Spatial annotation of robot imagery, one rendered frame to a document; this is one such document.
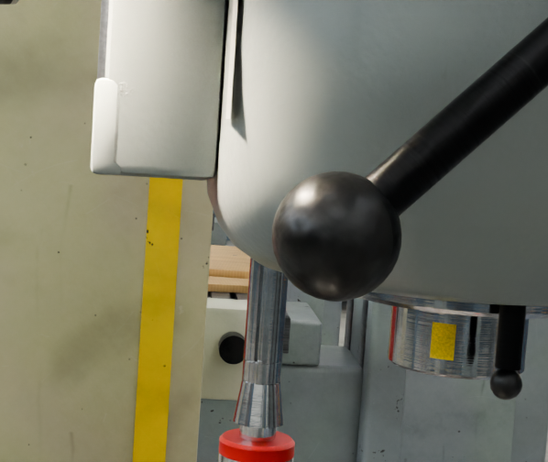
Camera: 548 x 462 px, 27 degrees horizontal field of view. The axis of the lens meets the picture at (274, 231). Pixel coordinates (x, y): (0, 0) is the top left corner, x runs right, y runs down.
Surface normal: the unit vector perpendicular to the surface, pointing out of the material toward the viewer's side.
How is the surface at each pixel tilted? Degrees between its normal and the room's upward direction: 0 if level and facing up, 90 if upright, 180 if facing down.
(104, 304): 90
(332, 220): 75
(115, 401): 90
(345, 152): 115
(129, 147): 90
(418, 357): 90
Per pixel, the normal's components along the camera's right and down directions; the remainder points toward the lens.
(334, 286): -0.08, 0.72
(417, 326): -0.71, 0.01
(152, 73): 0.15, 0.10
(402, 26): -0.15, 0.08
